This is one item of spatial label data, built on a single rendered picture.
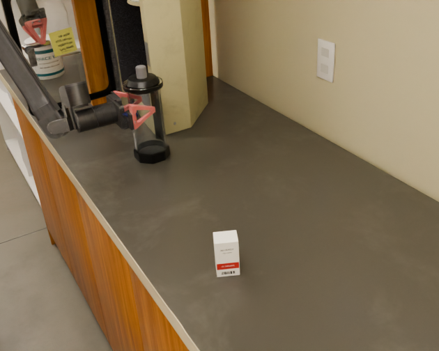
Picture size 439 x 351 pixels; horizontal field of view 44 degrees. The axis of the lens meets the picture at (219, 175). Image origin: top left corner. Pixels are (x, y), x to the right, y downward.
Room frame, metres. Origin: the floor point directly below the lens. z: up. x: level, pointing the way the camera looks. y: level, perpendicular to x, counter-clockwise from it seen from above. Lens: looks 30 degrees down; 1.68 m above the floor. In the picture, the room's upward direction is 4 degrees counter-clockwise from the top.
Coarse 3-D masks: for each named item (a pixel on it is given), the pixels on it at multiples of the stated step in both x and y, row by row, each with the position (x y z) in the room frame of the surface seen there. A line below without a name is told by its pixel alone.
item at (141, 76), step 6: (138, 66) 1.40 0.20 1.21; (144, 66) 1.40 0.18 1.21; (138, 72) 1.39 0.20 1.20; (144, 72) 1.39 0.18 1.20; (132, 78) 1.40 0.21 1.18; (138, 78) 1.39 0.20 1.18; (144, 78) 1.39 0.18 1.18; (150, 78) 1.39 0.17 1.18; (156, 78) 1.40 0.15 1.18; (126, 84) 1.38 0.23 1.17; (132, 84) 1.37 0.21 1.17; (138, 84) 1.36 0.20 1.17; (144, 84) 1.36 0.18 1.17; (150, 84) 1.37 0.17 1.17
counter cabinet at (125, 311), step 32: (32, 128) 1.97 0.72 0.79; (32, 160) 2.18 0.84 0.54; (64, 192) 1.65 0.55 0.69; (64, 224) 1.80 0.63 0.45; (96, 224) 1.30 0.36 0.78; (64, 256) 1.99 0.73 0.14; (96, 256) 1.39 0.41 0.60; (96, 288) 1.49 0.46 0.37; (128, 288) 1.11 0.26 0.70; (128, 320) 1.17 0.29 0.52; (160, 320) 0.92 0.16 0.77
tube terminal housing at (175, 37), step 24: (144, 0) 1.53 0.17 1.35; (168, 0) 1.56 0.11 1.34; (192, 0) 1.69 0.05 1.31; (144, 24) 1.53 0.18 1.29; (168, 24) 1.56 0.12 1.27; (192, 24) 1.67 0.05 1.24; (168, 48) 1.55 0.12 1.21; (192, 48) 1.65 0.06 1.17; (168, 72) 1.55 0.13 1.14; (192, 72) 1.63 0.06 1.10; (168, 96) 1.54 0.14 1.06; (192, 96) 1.61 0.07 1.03; (168, 120) 1.54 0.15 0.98; (192, 120) 1.59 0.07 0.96
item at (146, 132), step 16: (160, 80) 1.41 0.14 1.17; (128, 96) 1.38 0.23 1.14; (144, 96) 1.36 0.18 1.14; (160, 96) 1.39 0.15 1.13; (144, 112) 1.36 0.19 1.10; (160, 112) 1.38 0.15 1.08; (144, 128) 1.36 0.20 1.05; (160, 128) 1.37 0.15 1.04; (144, 144) 1.36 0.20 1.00; (160, 144) 1.37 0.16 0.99
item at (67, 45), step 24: (24, 0) 1.66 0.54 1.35; (48, 0) 1.69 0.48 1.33; (72, 0) 1.73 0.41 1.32; (24, 24) 1.65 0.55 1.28; (48, 24) 1.69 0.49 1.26; (72, 24) 1.73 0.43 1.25; (96, 24) 1.77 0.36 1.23; (24, 48) 1.64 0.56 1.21; (48, 48) 1.68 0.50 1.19; (72, 48) 1.72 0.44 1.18; (96, 48) 1.76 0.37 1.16; (48, 72) 1.67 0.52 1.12; (72, 72) 1.71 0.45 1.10; (96, 72) 1.75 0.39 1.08
